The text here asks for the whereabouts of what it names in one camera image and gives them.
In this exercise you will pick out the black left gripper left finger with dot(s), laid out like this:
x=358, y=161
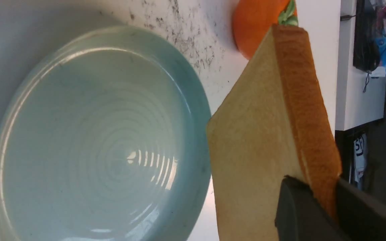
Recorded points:
x=301, y=218

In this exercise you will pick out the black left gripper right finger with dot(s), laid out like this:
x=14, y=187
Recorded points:
x=360, y=216

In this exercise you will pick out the toasted bread slice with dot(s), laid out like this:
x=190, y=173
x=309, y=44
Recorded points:
x=273, y=123

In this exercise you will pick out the black hanging bag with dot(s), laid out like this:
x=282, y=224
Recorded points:
x=366, y=55

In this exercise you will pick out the orange persimmon with green leaf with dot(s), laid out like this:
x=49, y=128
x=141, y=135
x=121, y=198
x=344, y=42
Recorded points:
x=252, y=19

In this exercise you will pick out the light blue round plate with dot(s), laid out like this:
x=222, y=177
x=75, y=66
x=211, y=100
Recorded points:
x=105, y=140

